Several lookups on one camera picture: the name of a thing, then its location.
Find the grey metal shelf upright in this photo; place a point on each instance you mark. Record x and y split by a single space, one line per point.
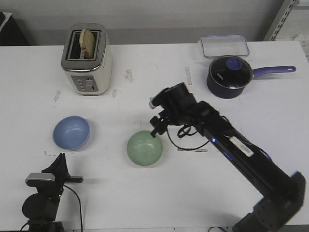
285 25

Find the dark blue saucepan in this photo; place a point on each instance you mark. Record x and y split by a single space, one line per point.
226 93

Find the slice of toast bread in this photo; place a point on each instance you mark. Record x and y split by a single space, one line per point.
87 43

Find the blue bowl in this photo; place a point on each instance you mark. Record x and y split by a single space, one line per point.
71 133

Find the cream and silver toaster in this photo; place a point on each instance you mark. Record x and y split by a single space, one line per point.
88 76

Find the clear plastic food container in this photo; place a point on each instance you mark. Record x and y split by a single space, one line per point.
220 45

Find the green bowl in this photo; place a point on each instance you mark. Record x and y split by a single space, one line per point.
143 149

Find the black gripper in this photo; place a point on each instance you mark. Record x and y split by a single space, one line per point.
180 100
59 175

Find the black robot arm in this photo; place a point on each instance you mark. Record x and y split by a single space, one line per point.
41 208
283 195

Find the glass pot lid blue knob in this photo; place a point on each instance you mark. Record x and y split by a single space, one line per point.
231 72

